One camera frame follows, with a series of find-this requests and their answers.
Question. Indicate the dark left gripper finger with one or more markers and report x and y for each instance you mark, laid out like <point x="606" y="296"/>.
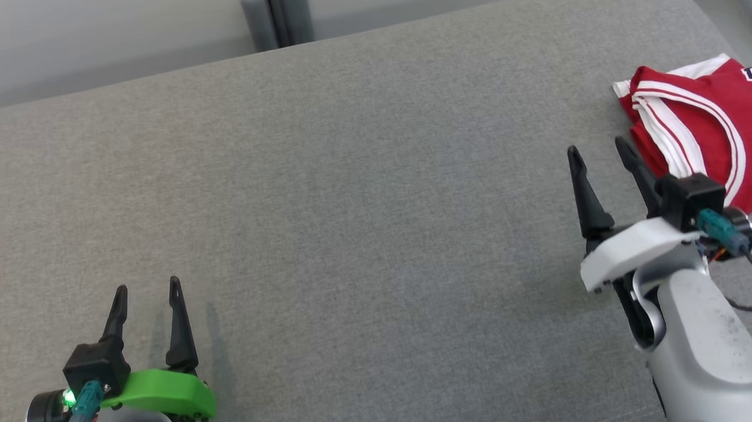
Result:
<point x="180" y="337"/>
<point x="116" y="318"/>

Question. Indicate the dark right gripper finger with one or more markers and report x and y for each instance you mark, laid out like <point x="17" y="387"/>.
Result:
<point x="641" y="171"/>
<point x="589" y="206"/>

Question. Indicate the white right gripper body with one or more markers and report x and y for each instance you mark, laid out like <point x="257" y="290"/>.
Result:
<point x="629" y="249"/>

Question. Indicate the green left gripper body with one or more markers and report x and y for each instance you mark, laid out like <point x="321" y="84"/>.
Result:
<point x="167" y="392"/>

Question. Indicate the red jersey white trim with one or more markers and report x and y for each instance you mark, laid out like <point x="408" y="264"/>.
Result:
<point x="733" y="141"/>

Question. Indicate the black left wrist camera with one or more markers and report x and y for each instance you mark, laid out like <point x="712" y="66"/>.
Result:
<point x="94" y="367"/>

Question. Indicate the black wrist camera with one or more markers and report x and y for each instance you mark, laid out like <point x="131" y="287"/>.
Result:
<point x="691" y="201"/>
<point x="94" y="367"/>

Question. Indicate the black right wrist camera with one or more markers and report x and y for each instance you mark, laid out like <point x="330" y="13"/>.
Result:
<point x="691" y="201"/>

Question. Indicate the grey round-topped post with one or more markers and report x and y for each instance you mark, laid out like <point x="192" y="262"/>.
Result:
<point x="258" y="21"/>
<point x="298" y="12"/>

